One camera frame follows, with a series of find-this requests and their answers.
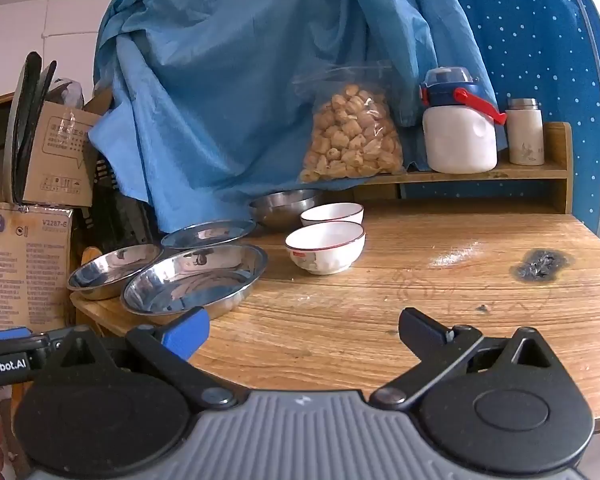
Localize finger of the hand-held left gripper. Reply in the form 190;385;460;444
0;326;33;344

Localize large steel plate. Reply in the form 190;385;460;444
120;244;269;327

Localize steel bowl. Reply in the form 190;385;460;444
249;188;326;233

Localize white bottle with blue lid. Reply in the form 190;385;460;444
420;66;508;173

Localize grey plastic bag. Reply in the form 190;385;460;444
54;77;86;111

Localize black plastic crate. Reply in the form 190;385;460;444
92;157;156;253

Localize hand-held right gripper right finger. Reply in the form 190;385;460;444
370;307;566;408

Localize clear bag of snacks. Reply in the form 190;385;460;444
292;62;406;184

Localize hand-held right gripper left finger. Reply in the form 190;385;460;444
32;306;238;408

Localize white bowl with red rim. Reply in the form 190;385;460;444
285;221;367;276
300;202;365;228

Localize wooden shelf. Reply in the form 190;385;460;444
352;121;573;214

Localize blue dotted cloth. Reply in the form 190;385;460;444
405;0;600;256

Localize cardboard box with blue print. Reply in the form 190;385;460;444
0;200;75;335

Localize black flat boards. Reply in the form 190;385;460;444
2;51;58;204

